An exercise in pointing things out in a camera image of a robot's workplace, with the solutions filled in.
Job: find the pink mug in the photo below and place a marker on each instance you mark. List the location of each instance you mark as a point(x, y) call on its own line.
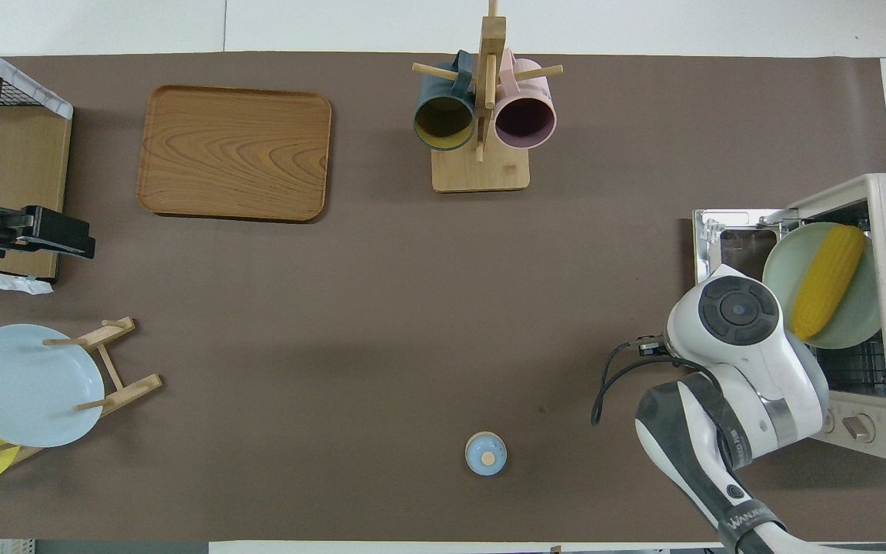
point(524, 119)

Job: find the wooden serving tray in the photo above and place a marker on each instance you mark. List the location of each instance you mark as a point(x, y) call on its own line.
point(235, 154)

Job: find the brown table mat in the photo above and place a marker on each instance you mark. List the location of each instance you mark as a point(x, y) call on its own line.
point(381, 308)

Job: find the yellow corn cob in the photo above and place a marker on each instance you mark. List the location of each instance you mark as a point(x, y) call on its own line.
point(827, 281)

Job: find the light blue plate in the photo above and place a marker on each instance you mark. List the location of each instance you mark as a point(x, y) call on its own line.
point(28, 385)

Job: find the wooden plate rack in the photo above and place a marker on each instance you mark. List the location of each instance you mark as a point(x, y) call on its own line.
point(131, 388)

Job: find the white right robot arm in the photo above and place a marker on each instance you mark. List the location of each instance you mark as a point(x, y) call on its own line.
point(735, 369)

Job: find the wooden shelf box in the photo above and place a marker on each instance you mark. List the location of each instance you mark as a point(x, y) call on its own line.
point(28, 169)

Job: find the dark blue mug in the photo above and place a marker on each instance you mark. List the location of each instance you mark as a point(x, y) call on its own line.
point(443, 123)

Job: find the mint green plate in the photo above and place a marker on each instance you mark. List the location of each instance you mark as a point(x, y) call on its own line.
point(858, 315)

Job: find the wooden mug tree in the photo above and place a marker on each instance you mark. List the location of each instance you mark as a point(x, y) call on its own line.
point(481, 173)

